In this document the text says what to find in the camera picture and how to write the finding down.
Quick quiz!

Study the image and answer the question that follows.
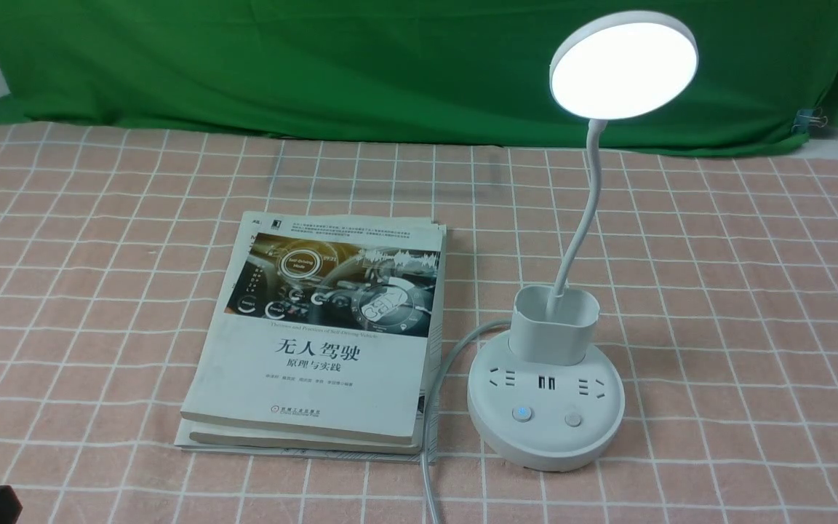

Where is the white desk lamp with socket base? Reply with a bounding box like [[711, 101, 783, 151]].
[[468, 10, 699, 472]]

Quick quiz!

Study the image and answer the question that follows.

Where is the white self-driving textbook on top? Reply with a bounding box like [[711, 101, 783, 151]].
[[180, 211, 443, 446]]

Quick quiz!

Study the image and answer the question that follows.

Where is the blue binder clip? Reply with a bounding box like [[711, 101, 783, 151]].
[[791, 107, 829, 134]]

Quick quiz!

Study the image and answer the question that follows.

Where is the grey lamp power cable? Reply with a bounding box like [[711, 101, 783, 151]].
[[420, 319, 513, 524]]

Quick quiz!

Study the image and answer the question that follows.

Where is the white book at bottom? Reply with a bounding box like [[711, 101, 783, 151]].
[[174, 224, 447, 464]]

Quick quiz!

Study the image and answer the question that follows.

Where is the pink checked tablecloth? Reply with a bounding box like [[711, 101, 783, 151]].
[[0, 124, 838, 523]]

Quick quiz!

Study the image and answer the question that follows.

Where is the green backdrop cloth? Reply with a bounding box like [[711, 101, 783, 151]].
[[0, 1, 838, 156]]

